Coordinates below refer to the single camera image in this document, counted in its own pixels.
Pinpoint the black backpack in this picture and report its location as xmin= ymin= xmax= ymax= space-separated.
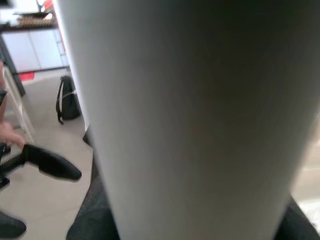
xmin=55 ymin=74 xmax=83 ymax=126

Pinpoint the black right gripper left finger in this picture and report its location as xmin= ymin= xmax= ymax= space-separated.
xmin=66 ymin=124 xmax=122 ymax=240

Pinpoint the person's bare hand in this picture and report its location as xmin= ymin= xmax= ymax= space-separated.
xmin=0 ymin=121 xmax=26 ymax=149

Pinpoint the red floor mat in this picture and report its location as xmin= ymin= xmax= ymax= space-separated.
xmin=19 ymin=71 xmax=35 ymax=82

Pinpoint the white metal frame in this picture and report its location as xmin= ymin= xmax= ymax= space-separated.
xmin=2 ymin=65 xmax=35 ymax=145

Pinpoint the brown woven tray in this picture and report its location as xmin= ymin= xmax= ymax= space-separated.
xmin=13 ymin=11 xmax=55 ymax=28

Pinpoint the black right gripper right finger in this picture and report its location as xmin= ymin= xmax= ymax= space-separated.
xmin=274 ymin=194 xmax=320 ymax=240

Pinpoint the white plastic table leg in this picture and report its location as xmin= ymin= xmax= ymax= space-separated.
xmin=55 ymin=0 xmax=320 ymax=240

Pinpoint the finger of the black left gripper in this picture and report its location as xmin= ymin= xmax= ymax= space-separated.
xmin=22 ymin=143 xmax=83 ymax=181
xmin=0 ymin=211 xmax=27 ymax=239

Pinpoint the white cabinet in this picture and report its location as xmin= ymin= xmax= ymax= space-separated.
xmin=1 ymin=28 xmax=71 ymax=74

